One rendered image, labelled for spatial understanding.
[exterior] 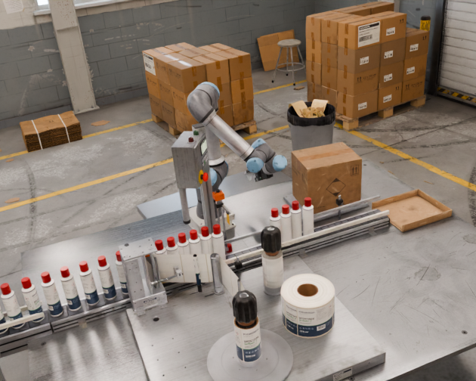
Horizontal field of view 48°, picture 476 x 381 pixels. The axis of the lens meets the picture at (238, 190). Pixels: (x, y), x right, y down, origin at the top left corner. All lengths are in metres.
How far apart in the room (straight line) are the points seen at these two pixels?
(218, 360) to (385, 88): 4.70
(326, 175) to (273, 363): 1.13
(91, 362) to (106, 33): 5.87
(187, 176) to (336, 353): 0.90
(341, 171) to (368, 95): 3.35
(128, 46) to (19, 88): 1.53
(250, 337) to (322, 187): 1.14
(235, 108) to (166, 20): 2.34
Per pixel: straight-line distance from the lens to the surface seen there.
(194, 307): 2.23
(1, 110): 7.52
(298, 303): 1.98
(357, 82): 5.90
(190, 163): 2.17
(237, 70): 5.82
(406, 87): 6.48
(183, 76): 5.54
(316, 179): 2.72
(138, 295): 2.22
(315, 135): 4.81
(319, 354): 2.00
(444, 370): 2.93
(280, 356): 1.98
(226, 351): 2.01
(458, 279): 2.48
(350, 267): 2.47
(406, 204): 2.97
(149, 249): 2.13
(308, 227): 2.54
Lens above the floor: 2.31
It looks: 28 degrees down
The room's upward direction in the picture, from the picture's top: 5 degrees counter-clockwise
